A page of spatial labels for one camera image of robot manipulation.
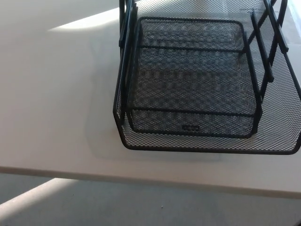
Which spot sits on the black mesh sliding drawer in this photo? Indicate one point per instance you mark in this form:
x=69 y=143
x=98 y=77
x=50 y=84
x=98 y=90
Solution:
x=278 y=131

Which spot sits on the black mesh fixed tray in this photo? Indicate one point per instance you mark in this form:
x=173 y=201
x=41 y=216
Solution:
x=192 y=82

